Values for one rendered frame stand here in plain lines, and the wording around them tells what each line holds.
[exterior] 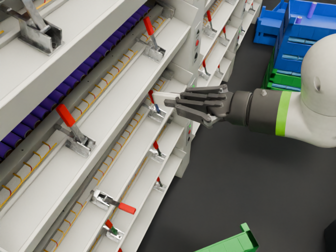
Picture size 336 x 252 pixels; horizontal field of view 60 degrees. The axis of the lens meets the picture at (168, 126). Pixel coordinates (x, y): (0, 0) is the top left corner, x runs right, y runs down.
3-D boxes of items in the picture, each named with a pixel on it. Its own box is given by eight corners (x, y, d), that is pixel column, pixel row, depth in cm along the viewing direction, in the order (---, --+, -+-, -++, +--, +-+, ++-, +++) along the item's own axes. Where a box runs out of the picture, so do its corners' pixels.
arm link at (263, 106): (285, 78, 59) (276, 108, 53) (282, 120, 67) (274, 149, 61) (254, 75, 61) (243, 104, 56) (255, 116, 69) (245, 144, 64)
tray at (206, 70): (234, 35, 147) (247, 12, 136) (190, 116, 111) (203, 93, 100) (198, 16, 148) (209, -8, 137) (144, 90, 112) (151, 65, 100)
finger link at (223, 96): (224, 98, 63) (226, 94, 64) (178, 92, 69) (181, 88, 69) (225, 111, 66) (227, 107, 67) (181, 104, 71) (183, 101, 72)
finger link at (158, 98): (180, 105, 70) (179, 107, 70) (155, 102, 73) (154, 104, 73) (178, 95, 68) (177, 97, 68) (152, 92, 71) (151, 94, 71)
